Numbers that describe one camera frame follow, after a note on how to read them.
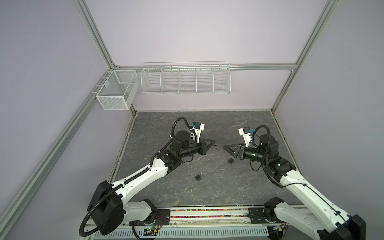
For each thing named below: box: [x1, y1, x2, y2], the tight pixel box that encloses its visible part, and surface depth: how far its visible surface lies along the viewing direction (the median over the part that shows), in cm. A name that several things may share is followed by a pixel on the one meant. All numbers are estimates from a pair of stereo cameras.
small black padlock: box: [194, 173, 204, 182], surface depth 88 cm
